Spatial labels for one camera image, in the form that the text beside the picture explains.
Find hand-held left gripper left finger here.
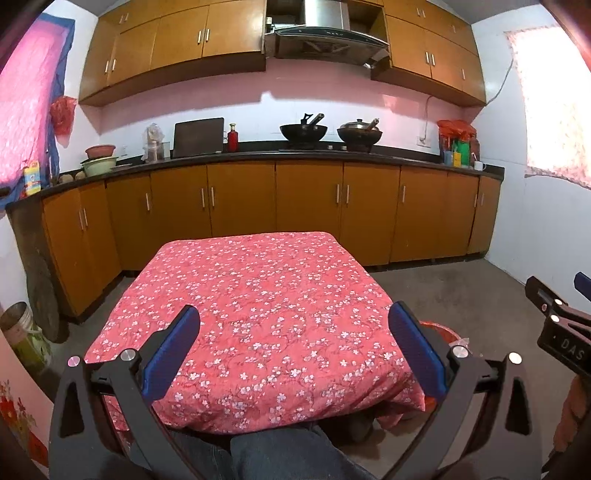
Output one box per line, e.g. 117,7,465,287
48,305,204,480

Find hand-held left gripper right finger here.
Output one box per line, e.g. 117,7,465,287
383,301,543,480

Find red mesh basket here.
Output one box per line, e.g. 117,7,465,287
418,320,472,358

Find person's right hand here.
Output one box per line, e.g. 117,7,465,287
554,373,591,457

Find red floral tablecloth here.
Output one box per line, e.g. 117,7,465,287
83,231,428,435

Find person's left leg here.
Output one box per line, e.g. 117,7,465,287
171,429,241,480

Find person's leg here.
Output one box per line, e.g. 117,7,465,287
230,425,377,480
171,429,241,480

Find round dark wooden board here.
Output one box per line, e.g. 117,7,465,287
25,249,70,344

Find white plastic bucket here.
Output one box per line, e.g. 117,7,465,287
0,302,51,374

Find person's right leg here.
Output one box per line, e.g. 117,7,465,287
230,425,377,480

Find red bag on containers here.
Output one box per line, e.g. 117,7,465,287
437,120,477,143

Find floral window curtain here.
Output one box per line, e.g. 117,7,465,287
505,28,591,190

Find wooden lower kitchen cabinets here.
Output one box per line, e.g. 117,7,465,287
41,159,504,324

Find pale green basin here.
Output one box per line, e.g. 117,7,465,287
81,157,119,178

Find jar wrapped in plastic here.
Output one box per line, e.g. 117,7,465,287
142,123,166,162

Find dark cutting board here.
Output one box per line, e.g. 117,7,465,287
172,117,225,159

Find black countertop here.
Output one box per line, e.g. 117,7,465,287
4,141,505,208

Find yellow and blue box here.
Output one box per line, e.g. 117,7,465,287
23,161,42,197

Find black gas stove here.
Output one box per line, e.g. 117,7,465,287
278,142,376,153

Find black wok with lid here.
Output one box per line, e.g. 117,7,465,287
337,119,384,147

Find open black wok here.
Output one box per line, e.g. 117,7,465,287
279,113,328,143

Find hanging red plastic bag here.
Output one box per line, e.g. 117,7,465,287
49,96,77,147

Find wooden upper cabinet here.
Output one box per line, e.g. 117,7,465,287
370,0,488,108
78,0,267,107

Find pink curtain with blue edge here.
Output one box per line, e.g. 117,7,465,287
0,11,75,208

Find steel range hood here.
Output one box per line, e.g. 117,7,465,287
264,0,391,68

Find floral wall poster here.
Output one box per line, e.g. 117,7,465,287
0,332,56,467

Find socket power cable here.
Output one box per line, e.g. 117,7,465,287
422,95,435,139

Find white wall cable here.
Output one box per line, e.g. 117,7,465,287
485,55,514,103

